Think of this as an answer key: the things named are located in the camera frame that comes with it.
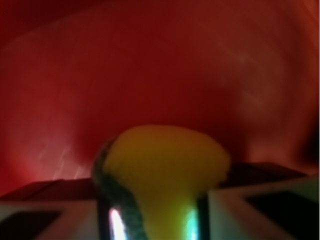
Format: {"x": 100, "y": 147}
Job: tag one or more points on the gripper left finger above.
{"x": 59, "y": 210}

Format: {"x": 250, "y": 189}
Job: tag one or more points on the yellow and green sponge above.
{"x": 154, "y": 176}

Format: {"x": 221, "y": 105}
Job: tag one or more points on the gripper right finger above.
{"x": 259, "y": 201}

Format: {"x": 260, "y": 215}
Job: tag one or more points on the red plastic tray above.
{"x": 74, "y": 73}

